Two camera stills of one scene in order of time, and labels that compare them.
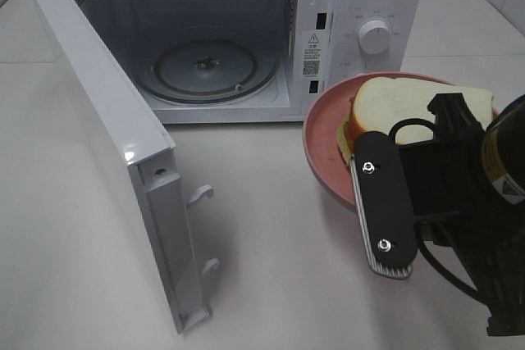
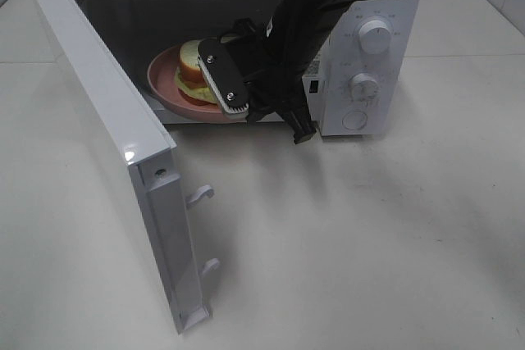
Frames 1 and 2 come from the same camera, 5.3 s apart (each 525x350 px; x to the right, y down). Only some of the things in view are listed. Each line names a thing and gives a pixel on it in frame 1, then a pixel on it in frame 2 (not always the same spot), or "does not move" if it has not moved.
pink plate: x=331 y=170 → x=161 y=76
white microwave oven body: x=228 y=40 does not move
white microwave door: x=144 y=143 does not move
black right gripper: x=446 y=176 → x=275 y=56
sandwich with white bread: x=379 y=103 → x=190 y=76
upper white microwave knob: x=374 y=36 does not move
